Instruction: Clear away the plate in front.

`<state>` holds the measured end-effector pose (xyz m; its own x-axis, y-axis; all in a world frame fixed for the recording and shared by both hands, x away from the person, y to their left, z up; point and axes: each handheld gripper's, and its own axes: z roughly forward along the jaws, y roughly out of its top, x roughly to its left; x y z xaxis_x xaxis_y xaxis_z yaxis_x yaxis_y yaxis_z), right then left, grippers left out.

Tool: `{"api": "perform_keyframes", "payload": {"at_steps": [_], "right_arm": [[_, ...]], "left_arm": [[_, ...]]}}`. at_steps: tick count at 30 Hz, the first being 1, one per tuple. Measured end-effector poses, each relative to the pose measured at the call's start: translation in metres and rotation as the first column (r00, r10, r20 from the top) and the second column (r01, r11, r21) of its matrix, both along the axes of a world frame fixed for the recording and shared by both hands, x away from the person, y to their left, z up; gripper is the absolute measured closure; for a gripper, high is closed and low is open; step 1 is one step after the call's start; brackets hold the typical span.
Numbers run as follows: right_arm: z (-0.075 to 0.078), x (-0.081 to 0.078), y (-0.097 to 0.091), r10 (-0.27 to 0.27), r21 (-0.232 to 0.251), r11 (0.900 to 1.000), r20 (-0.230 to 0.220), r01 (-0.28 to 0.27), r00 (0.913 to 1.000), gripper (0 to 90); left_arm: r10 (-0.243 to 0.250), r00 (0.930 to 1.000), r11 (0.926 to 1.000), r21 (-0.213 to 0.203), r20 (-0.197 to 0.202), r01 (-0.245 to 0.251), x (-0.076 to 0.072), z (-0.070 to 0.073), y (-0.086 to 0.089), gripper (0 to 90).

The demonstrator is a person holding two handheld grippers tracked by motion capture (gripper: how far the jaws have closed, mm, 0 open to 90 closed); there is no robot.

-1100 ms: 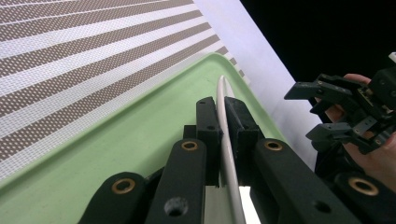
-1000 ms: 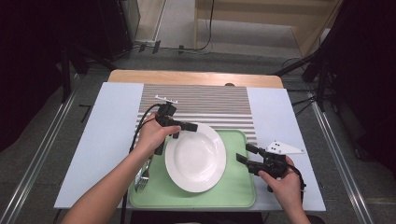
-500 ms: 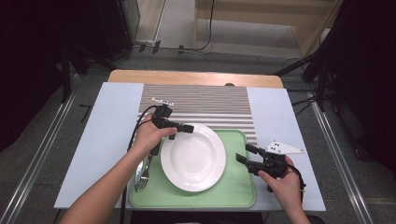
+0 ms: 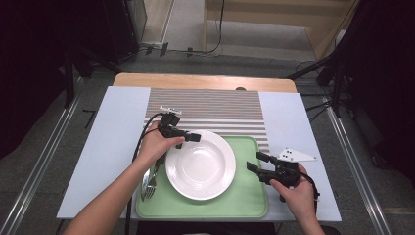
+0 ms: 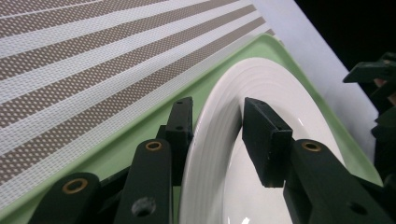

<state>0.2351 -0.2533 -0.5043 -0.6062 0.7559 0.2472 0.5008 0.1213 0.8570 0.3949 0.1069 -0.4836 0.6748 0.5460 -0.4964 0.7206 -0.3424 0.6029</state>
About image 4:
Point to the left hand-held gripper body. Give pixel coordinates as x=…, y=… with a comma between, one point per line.
x=169, y=125

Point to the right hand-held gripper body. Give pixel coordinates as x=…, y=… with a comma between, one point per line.
x=287, y=173

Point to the green tray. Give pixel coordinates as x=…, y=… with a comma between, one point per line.
x=248, y=199

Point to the white plate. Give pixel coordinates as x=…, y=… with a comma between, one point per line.
x=202, y=166

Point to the person's left hand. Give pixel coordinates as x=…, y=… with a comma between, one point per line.
x=153, y=147

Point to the person's right hand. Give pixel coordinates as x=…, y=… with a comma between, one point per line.
x=303, y=199

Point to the striped placemat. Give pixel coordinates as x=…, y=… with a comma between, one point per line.
x=212, y=104

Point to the pale blue board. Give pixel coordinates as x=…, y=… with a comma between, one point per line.
x=120, y=114

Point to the black plugs on floor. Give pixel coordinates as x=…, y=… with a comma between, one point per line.
x=163, y=48

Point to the black stand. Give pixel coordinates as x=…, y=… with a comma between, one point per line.
x=68, y=81
x=336, y=88

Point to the black cabinet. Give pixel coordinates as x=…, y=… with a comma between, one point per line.
x=122, y=29

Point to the dark curtain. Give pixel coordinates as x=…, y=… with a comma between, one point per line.
x=29, y=65
x=388, y=81

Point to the metal floor rail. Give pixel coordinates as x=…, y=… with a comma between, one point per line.
x=357, y=169
x=42, y=163

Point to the wooden shelf frame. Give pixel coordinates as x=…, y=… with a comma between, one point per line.
x=313, y=32

